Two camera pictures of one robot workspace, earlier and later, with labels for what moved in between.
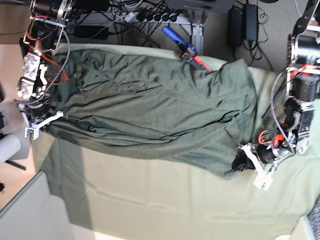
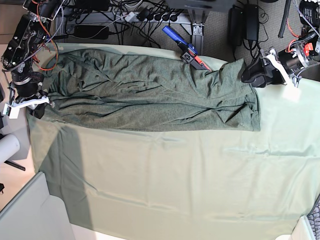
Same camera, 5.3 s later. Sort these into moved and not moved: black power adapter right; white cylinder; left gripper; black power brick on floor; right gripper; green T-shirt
Moved: right gripper; green T-shirt; left gripper
Not moved: white cylinder; black power adapter right; black power brick on floor
